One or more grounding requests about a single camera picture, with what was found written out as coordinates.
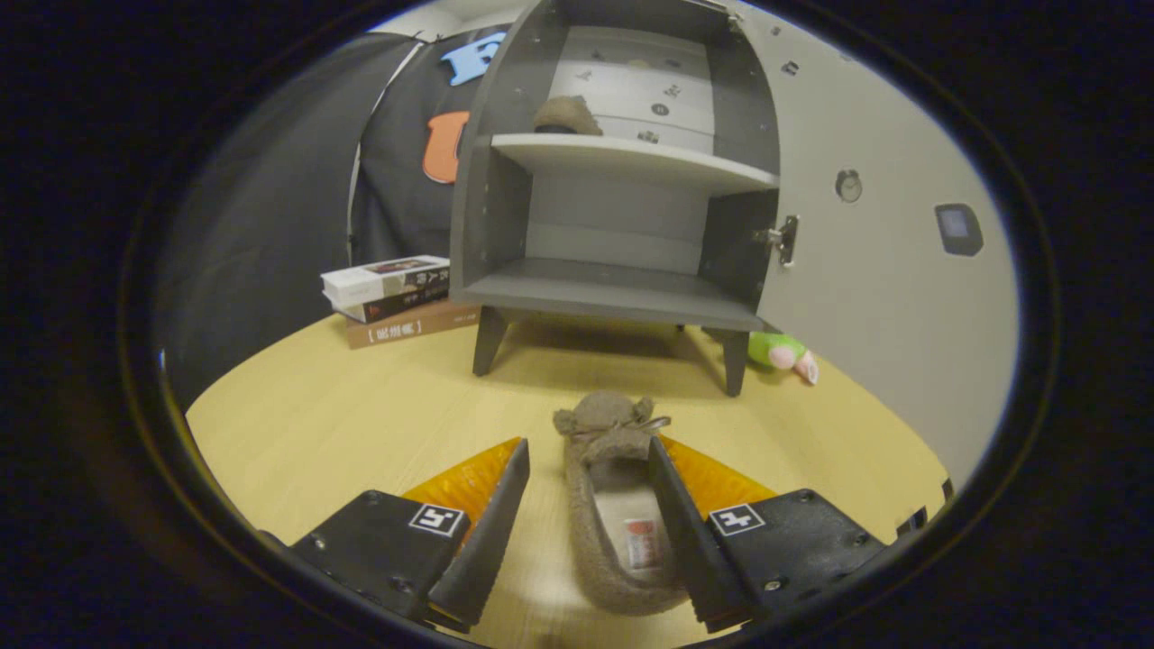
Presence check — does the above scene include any white book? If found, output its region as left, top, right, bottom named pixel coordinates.
left=321, top=255, right=450, bottom=307

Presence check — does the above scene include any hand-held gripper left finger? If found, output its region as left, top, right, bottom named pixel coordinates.
left=261, top=437, right=531, bottom=634

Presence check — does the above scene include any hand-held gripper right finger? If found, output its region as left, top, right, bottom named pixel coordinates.
left=647, top=435, right=889, bottom=634

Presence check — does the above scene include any black book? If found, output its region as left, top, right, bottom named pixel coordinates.
left=334, top=287, right=450, bottom=324

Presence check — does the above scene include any light grey shoe cabinet door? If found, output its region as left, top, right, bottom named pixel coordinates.
left=721, top=0, right=1020, bottom=488

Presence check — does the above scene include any brown fuzzy shoe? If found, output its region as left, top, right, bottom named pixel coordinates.
left=532, top=95, right=603, bottom=136
left=553, top=390, right=691, bottom=617

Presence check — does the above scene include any black backdrop cloth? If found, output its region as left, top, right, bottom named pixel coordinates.
left=153, top=27, right=510, bottom=407

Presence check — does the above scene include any metal door hinge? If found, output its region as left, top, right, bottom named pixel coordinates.
left=754, top=215, right=801, bottom=268

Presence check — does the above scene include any dark grey shoe cabinet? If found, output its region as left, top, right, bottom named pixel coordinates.
left=448, top=0, right=783, bottom=398

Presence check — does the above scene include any brown book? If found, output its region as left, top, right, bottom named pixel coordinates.
left=345, top=302, right=481, bottom=350

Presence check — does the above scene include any green and pink plush toy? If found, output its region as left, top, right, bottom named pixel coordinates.
left=746, top=332, right=820, bottom=386

